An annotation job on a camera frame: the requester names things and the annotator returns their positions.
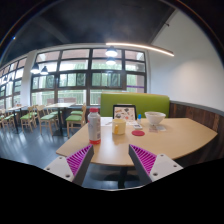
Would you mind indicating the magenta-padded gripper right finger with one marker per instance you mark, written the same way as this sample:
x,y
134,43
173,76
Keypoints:
x,y
160,166

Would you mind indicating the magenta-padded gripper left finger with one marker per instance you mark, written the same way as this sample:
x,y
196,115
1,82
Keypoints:
x,y
63,166

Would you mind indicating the clear bottle with red cap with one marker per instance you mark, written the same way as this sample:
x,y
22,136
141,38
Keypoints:
x,y
94,126

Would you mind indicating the paper receipt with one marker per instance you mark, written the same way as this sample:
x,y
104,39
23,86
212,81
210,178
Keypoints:
x,y
157,128

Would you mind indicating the flat round red coaster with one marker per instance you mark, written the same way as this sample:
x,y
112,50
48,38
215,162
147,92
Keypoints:
x,y
138,133

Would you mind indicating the white bowl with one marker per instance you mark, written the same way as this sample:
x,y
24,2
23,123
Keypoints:
x,y
155,118

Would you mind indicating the small blue-capped bottle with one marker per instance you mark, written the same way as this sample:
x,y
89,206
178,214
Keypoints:
x,y
139,119

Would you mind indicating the wooden chairs with green seats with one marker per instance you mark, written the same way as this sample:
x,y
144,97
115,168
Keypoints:
x,y
46,117

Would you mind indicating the yellow mug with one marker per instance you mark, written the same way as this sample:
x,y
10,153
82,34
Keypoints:
x,y
119,127

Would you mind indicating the wooden dining table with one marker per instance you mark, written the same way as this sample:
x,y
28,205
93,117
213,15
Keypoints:
x,y
17,107
59,105

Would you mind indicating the green upholstered bench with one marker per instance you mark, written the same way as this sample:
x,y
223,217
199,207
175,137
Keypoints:
x,y
150,103

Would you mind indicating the black-framed tablet with stickers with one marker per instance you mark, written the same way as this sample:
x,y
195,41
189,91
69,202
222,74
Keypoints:
x,y
124,112

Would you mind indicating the curved linear ceiling light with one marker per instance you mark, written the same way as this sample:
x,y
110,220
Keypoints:
x,y
143,46

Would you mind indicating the black pendant ceiling lamps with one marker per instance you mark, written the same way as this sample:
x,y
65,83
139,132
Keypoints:
x,y
111,52

